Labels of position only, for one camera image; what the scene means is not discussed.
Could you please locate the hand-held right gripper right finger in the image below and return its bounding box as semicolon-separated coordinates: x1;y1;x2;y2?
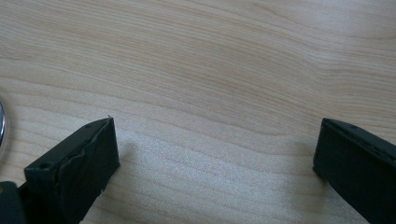
312;117;396;224

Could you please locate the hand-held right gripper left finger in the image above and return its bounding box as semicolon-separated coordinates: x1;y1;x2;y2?
18;116;121;224

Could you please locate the metallic round object edge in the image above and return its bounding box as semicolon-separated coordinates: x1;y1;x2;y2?
0;100;7;157

